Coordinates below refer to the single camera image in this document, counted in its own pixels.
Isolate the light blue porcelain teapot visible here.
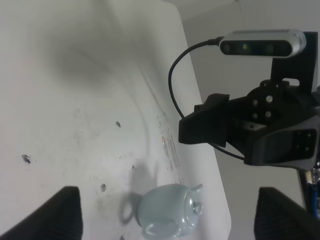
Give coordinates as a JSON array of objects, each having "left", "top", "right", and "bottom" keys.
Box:
[{"left": 137, "top": 183, "right": 203, "bottom": 240}]

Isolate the grey wrist depth camera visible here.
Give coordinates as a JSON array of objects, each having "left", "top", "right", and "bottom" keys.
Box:
[{"left": 219, "top": 29, "right": 307, "bottom": 58}]

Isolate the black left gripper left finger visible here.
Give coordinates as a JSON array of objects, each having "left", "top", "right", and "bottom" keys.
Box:
[{"left": 0, "top": 186, "right": 83, "bottom": 240}]

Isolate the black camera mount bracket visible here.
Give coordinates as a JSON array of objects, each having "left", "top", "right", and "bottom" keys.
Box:
[{"left": 270, "top": 31, "right": 318, "bottom": 94}]

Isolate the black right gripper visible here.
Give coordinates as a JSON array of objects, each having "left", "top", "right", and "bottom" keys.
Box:
[{"left": 178, "top": 79, "right": 320, "bottom": 171}]

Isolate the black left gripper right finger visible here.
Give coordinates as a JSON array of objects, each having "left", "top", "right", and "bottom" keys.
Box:
[{"left": 253, "top": 187, "right": 320, "bottom": 240}]

